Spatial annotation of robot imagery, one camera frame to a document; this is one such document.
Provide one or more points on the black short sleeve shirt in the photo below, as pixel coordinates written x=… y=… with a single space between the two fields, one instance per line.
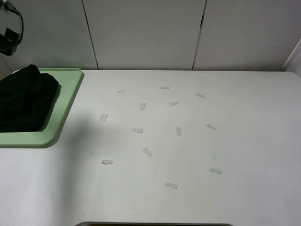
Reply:
x=26 y=98

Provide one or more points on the light green tray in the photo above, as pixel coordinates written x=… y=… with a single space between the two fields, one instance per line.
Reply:
x=70 y=80

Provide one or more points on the clear tape strip mid left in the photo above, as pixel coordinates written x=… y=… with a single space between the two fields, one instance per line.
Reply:
x=137 y=130

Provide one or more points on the clear tape strip upright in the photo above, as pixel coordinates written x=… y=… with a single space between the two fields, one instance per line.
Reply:
x=178 y=130

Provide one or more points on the clear tape strip diagonal centre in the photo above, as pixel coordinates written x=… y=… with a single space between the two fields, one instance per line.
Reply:
x=147 y=152

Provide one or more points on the clear tape strip lower left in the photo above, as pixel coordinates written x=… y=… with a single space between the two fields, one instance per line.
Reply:
x=107 y=162

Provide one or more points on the clear tape strip front right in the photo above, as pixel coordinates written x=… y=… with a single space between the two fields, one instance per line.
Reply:
x=217 y=171

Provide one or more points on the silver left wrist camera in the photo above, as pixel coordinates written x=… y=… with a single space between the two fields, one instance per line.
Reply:
x=8 y=42

